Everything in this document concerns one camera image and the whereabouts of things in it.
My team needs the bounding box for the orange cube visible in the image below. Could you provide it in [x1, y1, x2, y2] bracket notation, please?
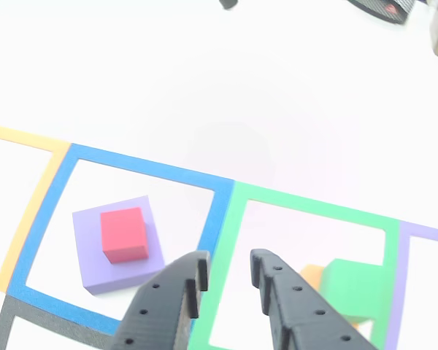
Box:
[299, 264, 361, 331]

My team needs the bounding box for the green cube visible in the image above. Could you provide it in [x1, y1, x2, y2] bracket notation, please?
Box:
[320, 257, 386, 324]

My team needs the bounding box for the small red cube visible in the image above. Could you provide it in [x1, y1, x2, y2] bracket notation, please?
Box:
[100, 206, 150, 264]

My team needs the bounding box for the purple square block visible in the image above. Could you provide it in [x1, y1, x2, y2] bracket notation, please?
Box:
[72, 195, 166, 296]

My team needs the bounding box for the black mesh pen holder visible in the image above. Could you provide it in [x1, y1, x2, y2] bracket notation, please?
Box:
[346, 0, 417, 26]

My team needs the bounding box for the green square frame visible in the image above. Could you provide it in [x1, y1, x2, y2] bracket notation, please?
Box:
[189, 181, 402, 350]

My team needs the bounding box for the purple square frame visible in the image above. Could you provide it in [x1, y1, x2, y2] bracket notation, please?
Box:
[384, 220, 438, 350]

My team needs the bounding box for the blue square frame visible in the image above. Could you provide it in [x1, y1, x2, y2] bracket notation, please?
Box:
[7, 142, 235, 337]

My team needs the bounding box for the orange square frame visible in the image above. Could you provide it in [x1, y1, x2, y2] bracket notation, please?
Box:
[0, 123, 72, 295]

